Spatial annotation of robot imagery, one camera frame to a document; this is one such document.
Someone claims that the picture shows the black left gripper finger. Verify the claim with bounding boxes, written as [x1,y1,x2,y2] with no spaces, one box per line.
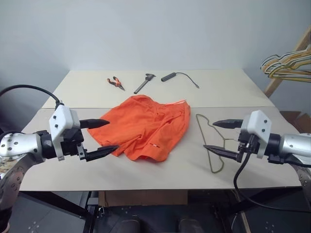
[85,145,120,163]
[79,118,110,130]

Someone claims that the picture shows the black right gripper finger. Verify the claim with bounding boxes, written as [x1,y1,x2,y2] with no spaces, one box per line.
[203,144,240,161]
[212,118,245,130]

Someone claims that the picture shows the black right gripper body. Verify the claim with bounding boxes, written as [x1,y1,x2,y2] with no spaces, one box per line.
[236,132,259,163]

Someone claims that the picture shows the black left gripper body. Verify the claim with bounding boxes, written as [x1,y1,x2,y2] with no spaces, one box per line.
[60,127,88,162]

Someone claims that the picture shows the olive wire clothes hanger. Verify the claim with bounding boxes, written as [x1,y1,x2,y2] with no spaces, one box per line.
[195,113,240,174]

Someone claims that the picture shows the orange shorts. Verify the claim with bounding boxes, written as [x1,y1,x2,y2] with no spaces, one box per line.
[86,95,191,163]

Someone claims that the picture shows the open cardboard box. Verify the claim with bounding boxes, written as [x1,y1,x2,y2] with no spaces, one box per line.
[279,110,311,133]

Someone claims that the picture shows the wooden clothes rack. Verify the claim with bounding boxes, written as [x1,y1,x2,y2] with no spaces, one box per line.
[234,23,311,233]

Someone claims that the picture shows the brown cardboard box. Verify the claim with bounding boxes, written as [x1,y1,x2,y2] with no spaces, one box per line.
[104,190,188,207]

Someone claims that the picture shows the black caliper tool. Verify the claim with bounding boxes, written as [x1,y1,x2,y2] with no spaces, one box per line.
[133,73,156,95]

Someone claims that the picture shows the dark rounded shape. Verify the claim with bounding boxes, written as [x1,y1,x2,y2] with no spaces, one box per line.
[178,217,200,233]
[120,217,141,233]

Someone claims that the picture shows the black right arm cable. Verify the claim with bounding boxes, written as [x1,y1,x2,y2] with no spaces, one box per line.
[233,134,311,214]

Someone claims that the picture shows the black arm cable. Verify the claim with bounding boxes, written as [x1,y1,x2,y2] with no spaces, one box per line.
[0,84,65,106]
[233,134,311,214]

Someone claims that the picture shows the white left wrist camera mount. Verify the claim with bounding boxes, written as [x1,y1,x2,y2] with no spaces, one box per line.
[48,103,81,161]

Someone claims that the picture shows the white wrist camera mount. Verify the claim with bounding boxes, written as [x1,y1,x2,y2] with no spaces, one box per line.
[48,103,81,161]
[242,110,272,159]

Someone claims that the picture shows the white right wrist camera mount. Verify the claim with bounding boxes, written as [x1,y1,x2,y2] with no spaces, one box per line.
[242,110,272,159]

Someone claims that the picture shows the orange handled pliers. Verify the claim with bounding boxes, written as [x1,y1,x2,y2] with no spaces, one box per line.
[106,76,126,92]

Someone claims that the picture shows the black metal table frame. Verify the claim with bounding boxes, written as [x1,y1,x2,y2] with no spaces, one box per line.
[19,190,302,233]

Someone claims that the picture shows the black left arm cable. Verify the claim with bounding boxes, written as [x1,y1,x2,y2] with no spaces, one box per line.
[0,84,65,106]

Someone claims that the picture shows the yellow green wire hanger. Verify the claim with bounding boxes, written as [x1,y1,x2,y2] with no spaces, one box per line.
[267,65,311,83]

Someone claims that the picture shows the black usb hub with cable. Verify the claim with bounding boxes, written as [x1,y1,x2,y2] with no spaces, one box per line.
[161,71,200,89]

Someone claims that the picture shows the bunch of wire hangers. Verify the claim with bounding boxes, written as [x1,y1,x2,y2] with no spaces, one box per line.
[261,45,311,73]

